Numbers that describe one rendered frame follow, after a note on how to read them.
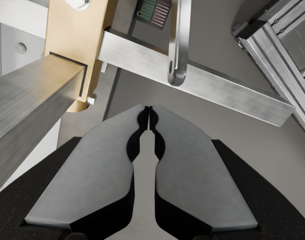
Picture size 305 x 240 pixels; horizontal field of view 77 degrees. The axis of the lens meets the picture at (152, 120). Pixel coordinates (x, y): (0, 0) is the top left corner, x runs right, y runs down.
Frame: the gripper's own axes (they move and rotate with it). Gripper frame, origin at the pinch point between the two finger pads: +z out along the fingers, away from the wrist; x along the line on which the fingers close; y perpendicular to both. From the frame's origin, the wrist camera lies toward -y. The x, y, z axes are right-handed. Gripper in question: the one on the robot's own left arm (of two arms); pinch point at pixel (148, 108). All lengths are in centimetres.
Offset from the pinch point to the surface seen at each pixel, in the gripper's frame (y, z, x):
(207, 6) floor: -6, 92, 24
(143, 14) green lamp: -4.4, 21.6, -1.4
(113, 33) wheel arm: -3.1, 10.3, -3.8
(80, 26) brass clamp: -3.7, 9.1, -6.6
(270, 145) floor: 72, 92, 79
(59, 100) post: 1.0, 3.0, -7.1
